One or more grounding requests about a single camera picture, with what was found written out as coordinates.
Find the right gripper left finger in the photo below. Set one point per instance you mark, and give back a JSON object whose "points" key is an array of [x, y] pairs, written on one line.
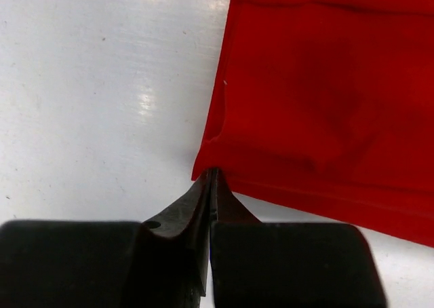
{"points": [[170, 262]]}

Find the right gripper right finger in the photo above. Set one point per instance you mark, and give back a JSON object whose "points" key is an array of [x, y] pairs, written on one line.
{"points": [[224, 206]]}

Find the bright red t-shirt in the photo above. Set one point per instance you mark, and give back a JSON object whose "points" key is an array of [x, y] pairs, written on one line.
{"points": [[326, 106]]}

